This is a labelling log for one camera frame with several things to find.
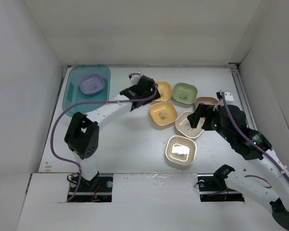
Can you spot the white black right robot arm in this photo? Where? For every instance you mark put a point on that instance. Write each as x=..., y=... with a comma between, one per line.
x=230, y=123

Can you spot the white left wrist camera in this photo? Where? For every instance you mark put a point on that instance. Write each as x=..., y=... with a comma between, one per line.
x=135, y=77

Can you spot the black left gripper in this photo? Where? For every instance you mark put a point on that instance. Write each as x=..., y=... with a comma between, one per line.
x=155, y=97

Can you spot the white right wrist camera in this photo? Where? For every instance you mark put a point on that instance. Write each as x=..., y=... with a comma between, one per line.
x=225, y=96

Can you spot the cream panda plate lower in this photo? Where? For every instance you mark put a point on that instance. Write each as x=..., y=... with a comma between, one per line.
x=181, y=150

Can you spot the green panda plate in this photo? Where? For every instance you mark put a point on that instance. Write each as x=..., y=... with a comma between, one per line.
x=184, y=93

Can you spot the purple panda plate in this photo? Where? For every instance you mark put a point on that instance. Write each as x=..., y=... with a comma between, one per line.
x=91, y=84

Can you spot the brown panda plate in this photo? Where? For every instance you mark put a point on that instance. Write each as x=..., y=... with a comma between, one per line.
x=211, y=101

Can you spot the beige panda plate upper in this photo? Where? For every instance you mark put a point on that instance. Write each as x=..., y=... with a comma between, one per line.
x=183, y=126

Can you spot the yellow panda plate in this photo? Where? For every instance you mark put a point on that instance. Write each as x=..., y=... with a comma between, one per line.
x=163, y=113
x=165, y=92

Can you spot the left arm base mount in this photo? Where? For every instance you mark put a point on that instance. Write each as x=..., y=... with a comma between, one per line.
x=99, y=190

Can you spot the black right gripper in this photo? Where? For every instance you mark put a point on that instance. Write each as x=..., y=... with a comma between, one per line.
x=203, y=110

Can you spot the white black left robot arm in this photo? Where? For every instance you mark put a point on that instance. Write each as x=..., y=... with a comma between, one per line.
x=82, y=136

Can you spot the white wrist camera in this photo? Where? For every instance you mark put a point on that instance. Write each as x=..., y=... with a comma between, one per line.
x=135, y=77
x=225, y=96

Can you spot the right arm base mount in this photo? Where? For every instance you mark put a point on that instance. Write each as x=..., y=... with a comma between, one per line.
x=212, y=187

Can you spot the teal transparent plastic bin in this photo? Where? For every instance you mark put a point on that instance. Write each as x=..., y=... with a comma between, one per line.
x=73, y=94

